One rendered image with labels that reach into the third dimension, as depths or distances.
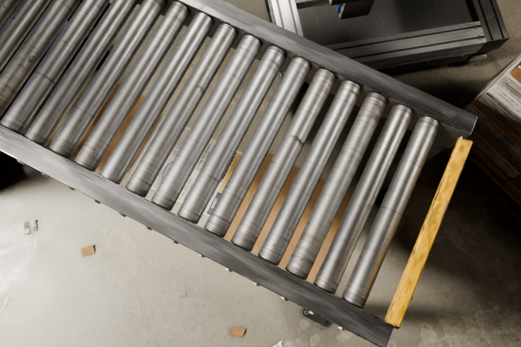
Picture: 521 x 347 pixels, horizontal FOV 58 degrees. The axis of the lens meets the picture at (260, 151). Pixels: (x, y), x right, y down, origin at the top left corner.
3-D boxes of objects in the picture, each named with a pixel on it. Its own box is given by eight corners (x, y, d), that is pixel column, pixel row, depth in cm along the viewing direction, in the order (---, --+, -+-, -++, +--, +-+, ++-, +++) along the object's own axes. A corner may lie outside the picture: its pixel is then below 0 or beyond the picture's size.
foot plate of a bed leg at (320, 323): (345, 297, 173) (346, 297, 172) (329, 334, 169) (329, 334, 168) (312, 280, 174) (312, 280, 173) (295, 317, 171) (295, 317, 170)
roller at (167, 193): (263, 46, 116) (264, 36, 111) (170, 217, 105) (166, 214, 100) (246, 37, 116) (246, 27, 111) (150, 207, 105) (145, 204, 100)
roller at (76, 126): (171, 3, 118) (167, -9, 114) (70, 166, 107) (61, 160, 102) (153, -5, 119) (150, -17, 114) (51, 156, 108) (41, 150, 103)
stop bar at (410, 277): (471, 144, 105) (475, 141, 103) (398, 329, 94) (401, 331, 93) (457, 137, 105) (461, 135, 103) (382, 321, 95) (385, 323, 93)
